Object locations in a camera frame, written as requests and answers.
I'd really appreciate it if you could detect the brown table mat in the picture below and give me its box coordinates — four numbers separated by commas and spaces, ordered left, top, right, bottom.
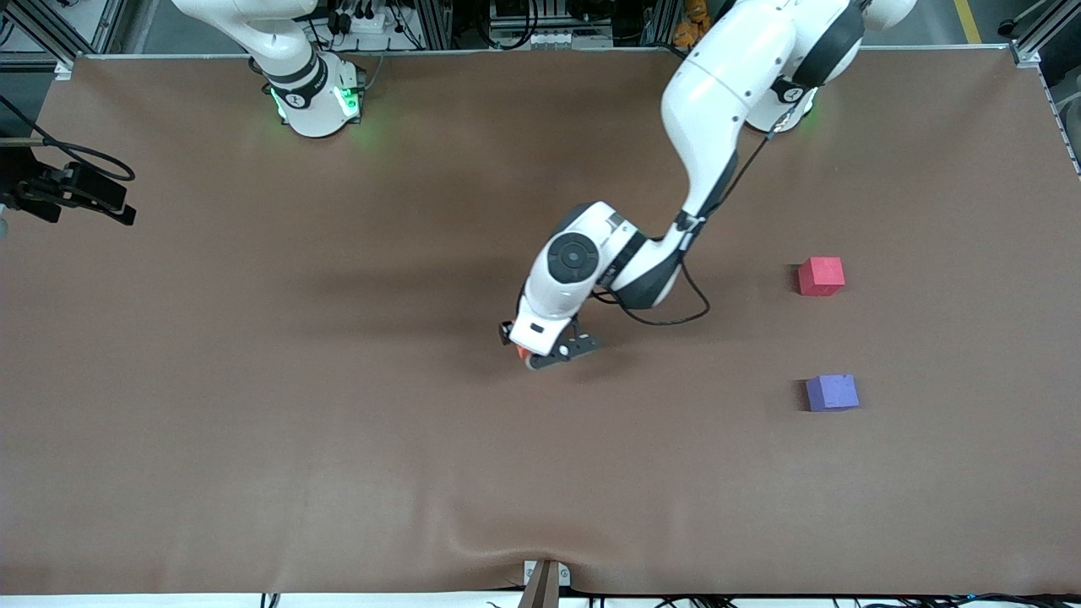
0, 46, 1081, 597

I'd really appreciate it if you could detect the table edge clamp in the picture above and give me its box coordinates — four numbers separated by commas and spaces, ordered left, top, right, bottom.
517, 559, 573, 608

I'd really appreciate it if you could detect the white terminal strip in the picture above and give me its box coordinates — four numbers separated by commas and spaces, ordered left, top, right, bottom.
488, 30, 568, 50

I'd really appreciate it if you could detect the white power strip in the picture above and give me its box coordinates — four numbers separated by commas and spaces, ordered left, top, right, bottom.
325, 7, 398, 36

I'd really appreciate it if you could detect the red foam block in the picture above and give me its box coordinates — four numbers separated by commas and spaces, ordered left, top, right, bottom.
797, 257, 845, 297

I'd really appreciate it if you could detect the purple foam block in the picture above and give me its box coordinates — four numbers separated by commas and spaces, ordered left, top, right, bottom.
804, 374, 861, 413

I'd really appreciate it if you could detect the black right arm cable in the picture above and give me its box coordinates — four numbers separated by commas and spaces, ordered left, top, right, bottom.
0, 95, 137, 183

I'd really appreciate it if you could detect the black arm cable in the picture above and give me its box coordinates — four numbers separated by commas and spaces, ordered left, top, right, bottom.
589, 101, 799, 328
0, 95, 137, 183

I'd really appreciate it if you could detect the aluminium frame profile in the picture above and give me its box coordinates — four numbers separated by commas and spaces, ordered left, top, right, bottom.
1001, 0, 1081, 70
0, 0, 128, 70

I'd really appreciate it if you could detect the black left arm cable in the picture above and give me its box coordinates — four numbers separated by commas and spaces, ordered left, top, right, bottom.
589, 101, 799, 328

